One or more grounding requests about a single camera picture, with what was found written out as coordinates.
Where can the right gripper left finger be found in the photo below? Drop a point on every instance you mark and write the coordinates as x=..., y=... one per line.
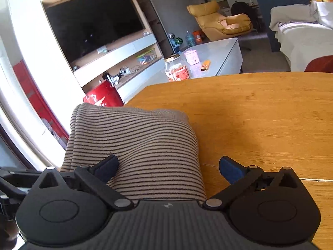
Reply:
x=94, y=179

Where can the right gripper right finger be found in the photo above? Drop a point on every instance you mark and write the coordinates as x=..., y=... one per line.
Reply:
x=240, y=179

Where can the grey striped garment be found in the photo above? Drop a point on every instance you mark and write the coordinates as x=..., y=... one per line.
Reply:
x=157, y=150

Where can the red round appliance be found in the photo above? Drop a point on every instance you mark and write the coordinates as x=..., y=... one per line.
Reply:
x=105, y=95

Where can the orange snack packet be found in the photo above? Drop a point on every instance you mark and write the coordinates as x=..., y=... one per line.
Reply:
x=205, y=65

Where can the white marble coffee table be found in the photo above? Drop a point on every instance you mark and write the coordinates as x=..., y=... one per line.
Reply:
x=225, y=59

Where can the glass jar red label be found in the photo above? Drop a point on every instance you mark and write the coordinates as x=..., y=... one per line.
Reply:
x=175, y=68

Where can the plastic box of toys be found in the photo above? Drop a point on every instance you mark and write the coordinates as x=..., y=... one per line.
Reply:
x=147, y=57

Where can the pink small box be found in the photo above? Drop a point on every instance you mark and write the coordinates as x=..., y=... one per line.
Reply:
x=192, y=57

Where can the dark red fleece jacket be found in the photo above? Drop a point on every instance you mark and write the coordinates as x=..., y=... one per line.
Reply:
x=322, y=64

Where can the orange bag on floor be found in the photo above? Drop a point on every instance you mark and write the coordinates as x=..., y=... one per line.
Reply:
x=197, y=36

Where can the grey sofa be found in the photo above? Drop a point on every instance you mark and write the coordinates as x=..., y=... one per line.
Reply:
x=302, y=42

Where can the blue water bottle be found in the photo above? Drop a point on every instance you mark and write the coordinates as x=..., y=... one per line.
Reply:
x=190, y=39

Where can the blue robot toy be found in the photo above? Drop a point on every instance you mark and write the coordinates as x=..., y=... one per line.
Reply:
x=176, y=42

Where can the yellow lounge armchair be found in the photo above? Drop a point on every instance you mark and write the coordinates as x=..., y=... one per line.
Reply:
x=216, y=26

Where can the black television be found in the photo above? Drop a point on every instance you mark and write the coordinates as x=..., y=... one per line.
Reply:
x=82, y=26

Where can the beige blanket on sofa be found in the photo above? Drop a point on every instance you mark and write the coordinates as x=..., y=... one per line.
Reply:
x=290, y=14

